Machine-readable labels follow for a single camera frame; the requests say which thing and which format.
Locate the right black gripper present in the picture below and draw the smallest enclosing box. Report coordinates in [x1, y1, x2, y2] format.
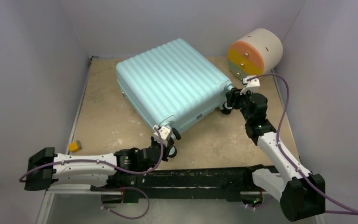
[227, 87, 254, 122]

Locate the light blue suitcase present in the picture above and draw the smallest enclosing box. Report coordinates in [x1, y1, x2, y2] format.
[116, 38, 233, 140]

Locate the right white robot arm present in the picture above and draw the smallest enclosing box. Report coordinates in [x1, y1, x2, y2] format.
[226, 88, 326, 222]

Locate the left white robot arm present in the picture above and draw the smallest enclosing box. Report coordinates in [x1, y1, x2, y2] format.
[19, 138, 174, 191]

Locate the round pastel drawer cabinet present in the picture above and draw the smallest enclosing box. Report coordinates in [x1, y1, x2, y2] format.
[227, 28, 283, 79]

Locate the yellow grey small block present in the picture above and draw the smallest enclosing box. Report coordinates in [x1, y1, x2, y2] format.
[68, 140, 83, 152]

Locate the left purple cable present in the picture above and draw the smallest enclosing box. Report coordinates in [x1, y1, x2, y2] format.
[19, 127, 165, 220]

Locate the purple cable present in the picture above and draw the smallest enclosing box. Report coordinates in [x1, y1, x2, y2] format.
[19, 127, 165, 220]
[244, 73, 358, 217]

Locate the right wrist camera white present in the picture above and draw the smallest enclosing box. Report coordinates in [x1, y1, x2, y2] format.
[240, 76, 260, 95]

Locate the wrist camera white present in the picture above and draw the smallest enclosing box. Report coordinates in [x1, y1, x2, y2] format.
[152, 125, 172, 147]
[240, 76, 260, 95]

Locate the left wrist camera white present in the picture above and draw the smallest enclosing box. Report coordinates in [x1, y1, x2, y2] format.
[152, 125, 172, 147]

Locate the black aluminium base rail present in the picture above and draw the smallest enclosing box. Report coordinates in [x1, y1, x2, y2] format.
[89, 164, 278, 209]

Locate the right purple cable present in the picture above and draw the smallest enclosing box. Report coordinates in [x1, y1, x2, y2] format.
[244, 73, 358, 217]

